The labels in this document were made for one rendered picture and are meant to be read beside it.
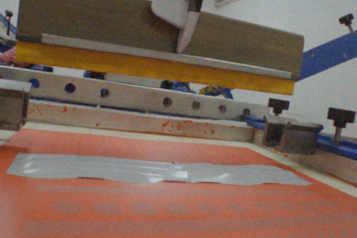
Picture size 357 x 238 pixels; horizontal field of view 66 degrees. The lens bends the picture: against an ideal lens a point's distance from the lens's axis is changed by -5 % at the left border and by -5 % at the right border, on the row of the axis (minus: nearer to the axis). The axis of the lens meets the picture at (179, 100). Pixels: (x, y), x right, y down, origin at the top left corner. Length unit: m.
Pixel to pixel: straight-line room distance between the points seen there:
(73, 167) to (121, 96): 0.32
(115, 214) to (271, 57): 0.33
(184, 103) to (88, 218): 0.46
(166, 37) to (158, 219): 0.23
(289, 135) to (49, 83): 0.44
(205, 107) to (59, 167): 0.43
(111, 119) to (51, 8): 0.25
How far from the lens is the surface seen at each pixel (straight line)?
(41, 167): 0.30
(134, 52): 0.36
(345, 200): 0.39
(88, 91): 0.60
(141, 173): 0.31
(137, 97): 0.61
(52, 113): 0.53
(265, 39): 0.45
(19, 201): 0.24
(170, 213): 0.24
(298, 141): 0.49
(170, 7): 0.37
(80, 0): 0.37
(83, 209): 0.23
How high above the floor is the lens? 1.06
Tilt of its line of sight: 3 degrees down
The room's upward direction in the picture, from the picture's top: 9 degrees clockwise
